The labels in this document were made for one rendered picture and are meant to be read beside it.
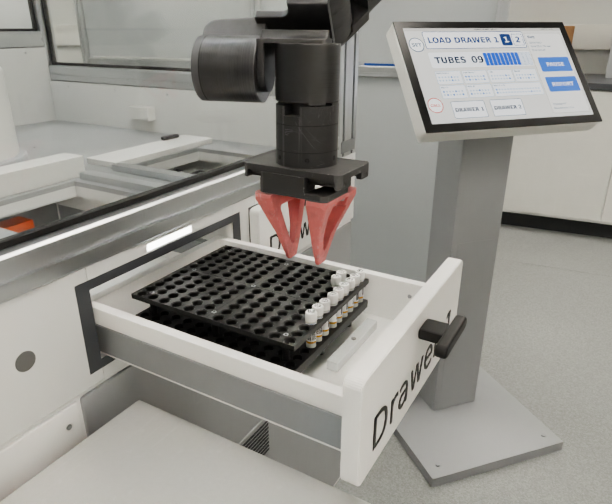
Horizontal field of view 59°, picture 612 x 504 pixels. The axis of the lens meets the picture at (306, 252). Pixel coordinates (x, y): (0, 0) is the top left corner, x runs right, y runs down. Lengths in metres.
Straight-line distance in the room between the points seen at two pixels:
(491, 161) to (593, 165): 2.03
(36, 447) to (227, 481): 0.21
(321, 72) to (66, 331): 0.38
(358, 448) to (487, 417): 1.43
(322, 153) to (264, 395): 0.23
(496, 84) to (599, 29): 2.69
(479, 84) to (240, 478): 1.12
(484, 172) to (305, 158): 1.11
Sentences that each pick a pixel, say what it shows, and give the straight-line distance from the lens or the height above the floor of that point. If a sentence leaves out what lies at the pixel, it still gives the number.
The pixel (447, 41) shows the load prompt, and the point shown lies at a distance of 1.48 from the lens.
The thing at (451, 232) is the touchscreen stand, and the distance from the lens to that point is 1.57.
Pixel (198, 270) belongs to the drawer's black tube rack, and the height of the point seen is 0.90.
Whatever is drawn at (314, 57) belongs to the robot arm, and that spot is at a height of 1.16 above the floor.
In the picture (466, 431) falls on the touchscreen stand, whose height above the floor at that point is 0.04.
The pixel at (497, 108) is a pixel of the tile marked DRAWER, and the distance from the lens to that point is 1.44.
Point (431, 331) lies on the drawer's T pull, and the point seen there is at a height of 0.91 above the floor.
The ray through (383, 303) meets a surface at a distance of 0.71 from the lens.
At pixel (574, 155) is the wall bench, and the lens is 3.54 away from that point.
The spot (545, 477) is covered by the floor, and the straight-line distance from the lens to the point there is 1.80.
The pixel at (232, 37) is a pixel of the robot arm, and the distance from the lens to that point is 0.51.
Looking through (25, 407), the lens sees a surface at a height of 0.83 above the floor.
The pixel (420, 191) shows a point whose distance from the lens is 2.34.
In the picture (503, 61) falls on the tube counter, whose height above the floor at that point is 1.10.
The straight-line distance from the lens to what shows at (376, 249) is 2.48.
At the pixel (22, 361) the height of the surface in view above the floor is 0.88.
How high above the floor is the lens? 1.19
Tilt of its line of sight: 23 degrees down
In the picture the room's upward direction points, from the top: straight up
